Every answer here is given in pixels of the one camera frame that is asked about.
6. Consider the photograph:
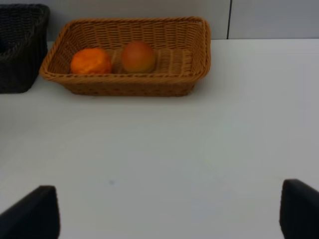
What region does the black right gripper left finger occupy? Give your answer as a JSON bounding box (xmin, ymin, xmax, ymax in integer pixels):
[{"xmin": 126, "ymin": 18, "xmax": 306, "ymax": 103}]
[{"xmin": 0, "ymin": 186, "xmax": 60, "ymax": 239}]

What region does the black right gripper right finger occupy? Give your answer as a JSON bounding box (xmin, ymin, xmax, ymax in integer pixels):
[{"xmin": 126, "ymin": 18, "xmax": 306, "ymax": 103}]
[{"xmin": 279, "ymin": 179, "xmax": 319, "ymax": 239}]

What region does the orange tangerine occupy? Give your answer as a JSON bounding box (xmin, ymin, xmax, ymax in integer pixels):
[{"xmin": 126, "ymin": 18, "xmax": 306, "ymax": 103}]
[{"xmin": 70, "ymin": 48, "xmax": 112, "ymax": 74}]

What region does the dark brown wicker basket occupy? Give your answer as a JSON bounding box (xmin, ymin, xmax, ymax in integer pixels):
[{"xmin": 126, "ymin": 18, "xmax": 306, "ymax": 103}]
[{"xmin": 0, "ymin": 4, "xmax": 50, "ymax": 94}]

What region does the tan wicker basket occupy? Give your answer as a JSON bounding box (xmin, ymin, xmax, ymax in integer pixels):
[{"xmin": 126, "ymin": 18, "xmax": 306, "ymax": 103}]
[{"xmin": 39, "ymin": 16, "xmax": 211, "ymax": 97}]

